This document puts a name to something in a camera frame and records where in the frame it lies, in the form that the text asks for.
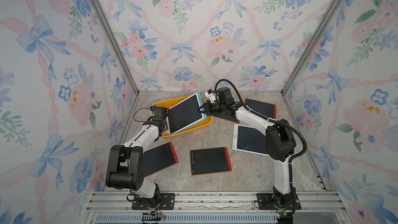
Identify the white blue writing tablet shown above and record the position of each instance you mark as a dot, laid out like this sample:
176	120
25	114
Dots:
250	140
185	114

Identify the red writing tablet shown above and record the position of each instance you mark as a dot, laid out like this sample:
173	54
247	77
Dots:
266	109
159	158
209	161
229	118

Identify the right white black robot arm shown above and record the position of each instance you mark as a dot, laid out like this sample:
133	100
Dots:
279	139

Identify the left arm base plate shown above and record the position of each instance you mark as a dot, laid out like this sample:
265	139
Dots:
161	201

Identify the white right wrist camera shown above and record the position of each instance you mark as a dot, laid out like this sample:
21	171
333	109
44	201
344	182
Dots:
212	96

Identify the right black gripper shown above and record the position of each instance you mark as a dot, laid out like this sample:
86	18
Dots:
204	109

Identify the aluminium front rail frame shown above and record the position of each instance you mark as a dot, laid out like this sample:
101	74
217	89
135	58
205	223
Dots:
216	207

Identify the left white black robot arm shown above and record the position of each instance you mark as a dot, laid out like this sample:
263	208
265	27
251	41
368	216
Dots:
125	168

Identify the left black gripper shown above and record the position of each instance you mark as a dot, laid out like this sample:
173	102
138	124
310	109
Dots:
166	125

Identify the yellow plastic storage box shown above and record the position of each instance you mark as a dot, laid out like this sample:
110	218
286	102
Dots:
168	104

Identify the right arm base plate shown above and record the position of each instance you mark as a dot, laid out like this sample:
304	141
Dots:
270	201

